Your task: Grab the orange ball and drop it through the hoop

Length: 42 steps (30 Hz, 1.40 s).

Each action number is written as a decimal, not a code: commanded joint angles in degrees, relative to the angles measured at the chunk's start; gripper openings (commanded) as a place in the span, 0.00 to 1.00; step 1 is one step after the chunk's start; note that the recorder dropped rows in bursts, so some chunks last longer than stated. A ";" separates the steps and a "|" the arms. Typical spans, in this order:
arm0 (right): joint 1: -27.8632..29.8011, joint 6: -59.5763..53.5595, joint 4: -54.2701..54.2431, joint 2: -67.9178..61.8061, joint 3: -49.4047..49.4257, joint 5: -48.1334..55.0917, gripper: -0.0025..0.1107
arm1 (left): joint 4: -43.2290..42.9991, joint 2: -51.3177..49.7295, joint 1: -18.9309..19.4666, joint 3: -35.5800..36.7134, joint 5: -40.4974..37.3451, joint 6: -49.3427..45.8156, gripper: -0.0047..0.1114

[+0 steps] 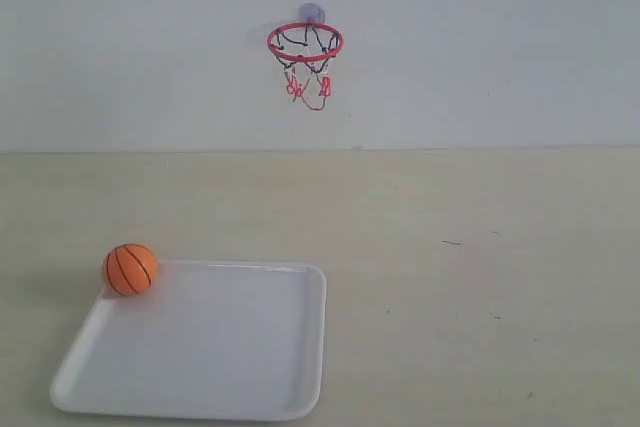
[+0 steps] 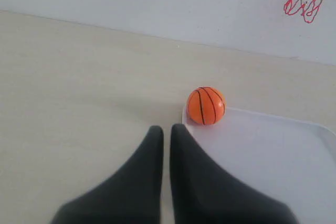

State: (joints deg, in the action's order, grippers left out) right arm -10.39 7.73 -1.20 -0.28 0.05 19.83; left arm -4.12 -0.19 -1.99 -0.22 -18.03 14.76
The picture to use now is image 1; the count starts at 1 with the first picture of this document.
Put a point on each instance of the small orange toy basketball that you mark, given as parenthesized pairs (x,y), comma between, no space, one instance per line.
(130,269)

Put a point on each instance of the red mini basketball hoop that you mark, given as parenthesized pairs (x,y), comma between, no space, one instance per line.
(305,52)

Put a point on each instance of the white square plastic tray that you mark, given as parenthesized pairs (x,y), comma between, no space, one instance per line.
(237,341)

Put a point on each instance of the clear suction cup mount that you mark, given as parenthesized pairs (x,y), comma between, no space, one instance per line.
(311,13)

